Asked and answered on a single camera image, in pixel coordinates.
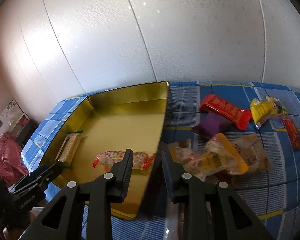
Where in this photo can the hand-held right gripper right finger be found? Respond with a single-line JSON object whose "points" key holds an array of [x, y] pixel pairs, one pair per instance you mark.
{"points": [[168, 177]]}

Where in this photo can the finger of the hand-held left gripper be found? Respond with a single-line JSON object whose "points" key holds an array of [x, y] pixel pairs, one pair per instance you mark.
{"points": [[48, 172]]}

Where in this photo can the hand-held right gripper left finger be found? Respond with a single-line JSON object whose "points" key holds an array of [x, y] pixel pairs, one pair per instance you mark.
{"points": [[125, 180]]}

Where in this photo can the gold tin box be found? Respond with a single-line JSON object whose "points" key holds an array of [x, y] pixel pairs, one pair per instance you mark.
{"points": [[115, 120]]}

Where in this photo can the purple snack packet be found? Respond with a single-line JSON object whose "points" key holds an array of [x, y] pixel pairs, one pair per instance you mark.
{"points": [[210, 126]]}

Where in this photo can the red and white snack packet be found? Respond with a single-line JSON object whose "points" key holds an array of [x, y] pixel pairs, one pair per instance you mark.
{"points": [[110, 158]]}

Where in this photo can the clear pastry packet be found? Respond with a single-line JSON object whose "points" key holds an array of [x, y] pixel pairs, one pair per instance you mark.
{"points": [[181, 152]]}

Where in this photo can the green-edged cracker packet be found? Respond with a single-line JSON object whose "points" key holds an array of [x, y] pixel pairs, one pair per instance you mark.
{"points": [[68, 147]]}

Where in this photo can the clear packet with yellow label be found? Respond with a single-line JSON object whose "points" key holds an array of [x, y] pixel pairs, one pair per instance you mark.
{"points": [[206, 161]]}

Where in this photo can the pink blanket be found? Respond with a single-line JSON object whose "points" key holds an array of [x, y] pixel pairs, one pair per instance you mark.
{"points": [[10, 155]]}

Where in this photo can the dark cabinet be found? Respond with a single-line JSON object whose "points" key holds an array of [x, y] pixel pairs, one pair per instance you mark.
{"points": [[27, 130]]}

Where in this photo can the orange stick packet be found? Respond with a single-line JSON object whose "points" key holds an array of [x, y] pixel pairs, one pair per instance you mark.
{"points": [[231, 152]]}

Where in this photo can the brown bread packet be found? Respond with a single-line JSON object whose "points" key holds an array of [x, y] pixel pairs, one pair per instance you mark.
{"points": [[258, 155]]}

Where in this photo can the blue plaid cloth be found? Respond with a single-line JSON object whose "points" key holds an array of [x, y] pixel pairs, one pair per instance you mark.
{"points": [[265, 187]]}

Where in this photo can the yellow snack packet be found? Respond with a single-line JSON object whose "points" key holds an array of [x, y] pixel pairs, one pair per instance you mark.
{"points": [[261, 110]]}

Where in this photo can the small red snack packet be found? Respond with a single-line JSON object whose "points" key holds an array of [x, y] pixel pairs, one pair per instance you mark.
{"points": [[293, 135]]}

